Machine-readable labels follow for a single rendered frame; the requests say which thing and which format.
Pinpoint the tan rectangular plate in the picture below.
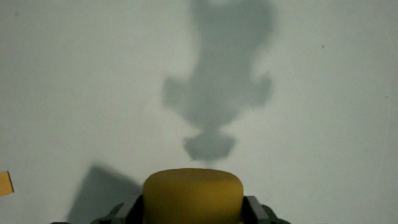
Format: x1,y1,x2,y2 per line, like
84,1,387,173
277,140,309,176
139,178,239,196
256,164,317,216
0,171,14,197

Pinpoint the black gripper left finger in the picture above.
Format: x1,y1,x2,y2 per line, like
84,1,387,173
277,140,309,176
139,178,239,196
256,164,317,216
90,195,143,224

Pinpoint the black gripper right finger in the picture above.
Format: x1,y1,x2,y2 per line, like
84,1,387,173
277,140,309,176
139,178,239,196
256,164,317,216
243,196,291,224

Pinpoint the yellow door knob with grey spindle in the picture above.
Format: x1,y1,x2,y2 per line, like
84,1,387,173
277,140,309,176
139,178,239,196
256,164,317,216
142,168,244,224

